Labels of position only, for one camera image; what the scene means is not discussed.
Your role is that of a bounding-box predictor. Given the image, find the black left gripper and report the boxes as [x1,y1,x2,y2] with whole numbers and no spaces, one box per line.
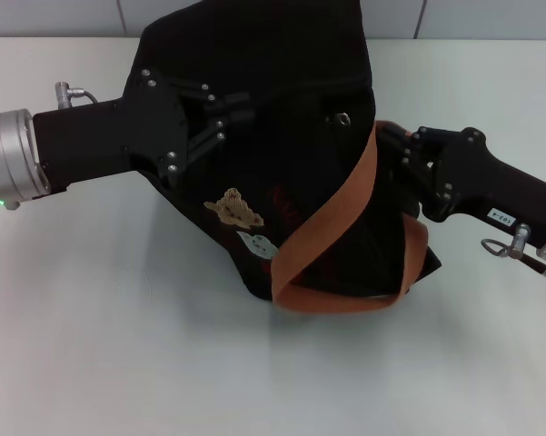
[32,67,254,192]

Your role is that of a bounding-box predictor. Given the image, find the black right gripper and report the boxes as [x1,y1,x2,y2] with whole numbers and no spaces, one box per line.
[380,123,546,250]

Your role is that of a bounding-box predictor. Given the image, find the black bag with orange straps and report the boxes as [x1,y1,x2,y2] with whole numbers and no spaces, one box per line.
[122,0,444,314]

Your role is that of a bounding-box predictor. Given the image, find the silver wire clip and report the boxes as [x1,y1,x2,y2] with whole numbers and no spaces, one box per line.
[480,237,512,260]

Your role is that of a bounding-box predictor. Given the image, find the right gripper cable plug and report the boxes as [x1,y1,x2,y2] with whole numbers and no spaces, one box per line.
[508,223,546,291]

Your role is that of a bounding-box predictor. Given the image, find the gripper cable plug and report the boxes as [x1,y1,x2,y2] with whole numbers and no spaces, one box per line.
[508,223,546,291]
[55,80,102,110]

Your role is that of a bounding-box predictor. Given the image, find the left gripper cable plug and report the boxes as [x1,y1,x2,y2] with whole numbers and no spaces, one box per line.
[55,80,102,110]

